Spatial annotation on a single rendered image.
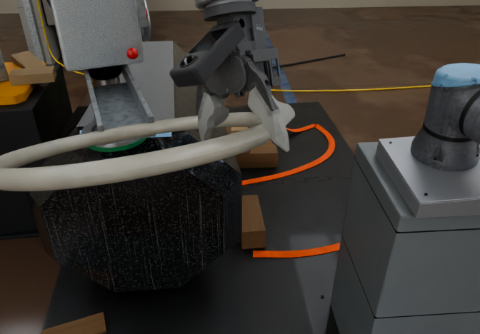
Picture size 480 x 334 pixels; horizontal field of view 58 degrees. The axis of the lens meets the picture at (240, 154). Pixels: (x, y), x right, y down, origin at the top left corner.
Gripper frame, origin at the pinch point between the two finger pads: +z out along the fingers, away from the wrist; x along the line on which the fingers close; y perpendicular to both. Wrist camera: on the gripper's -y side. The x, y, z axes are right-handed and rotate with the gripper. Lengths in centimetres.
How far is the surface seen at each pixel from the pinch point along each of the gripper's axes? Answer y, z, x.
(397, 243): 67, 42, 6
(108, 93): 24, -11, 66
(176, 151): -10.2, -2.7, 1.2
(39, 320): 21, 82, 148
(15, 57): 61, -36, 204
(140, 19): 34, -29, 59
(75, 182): -19.9, -1.2, 9.0
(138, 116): 20, -4, 49
